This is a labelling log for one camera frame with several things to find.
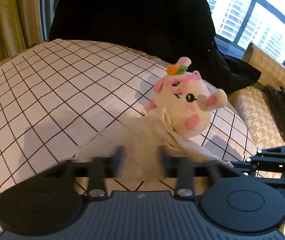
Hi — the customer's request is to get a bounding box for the black draped cloth figure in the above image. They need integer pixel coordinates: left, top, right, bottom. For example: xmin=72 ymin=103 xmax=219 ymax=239
xmin=49 ymin=0 xmax=261 ymax=93

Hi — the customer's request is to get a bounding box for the cream cloth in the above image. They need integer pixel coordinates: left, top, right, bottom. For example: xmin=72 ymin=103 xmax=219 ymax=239
xmin=75 ymin=108 xmax=232 ymax=181

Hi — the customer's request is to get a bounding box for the pink white plush toy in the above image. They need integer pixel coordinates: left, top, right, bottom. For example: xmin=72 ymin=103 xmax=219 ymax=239
xmin=147 ymin=57 xmax=227 ymax=138

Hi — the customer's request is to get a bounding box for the houndstooth sofa cushion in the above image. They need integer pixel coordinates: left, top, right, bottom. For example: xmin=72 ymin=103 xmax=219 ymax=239
xmin=228 ymin=43 xmax=285 ymax=148

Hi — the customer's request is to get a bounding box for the checkered white tablecloth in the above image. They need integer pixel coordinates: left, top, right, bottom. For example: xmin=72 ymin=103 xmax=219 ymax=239
xmin=0 ymin=38 xmax=258 ymax=240

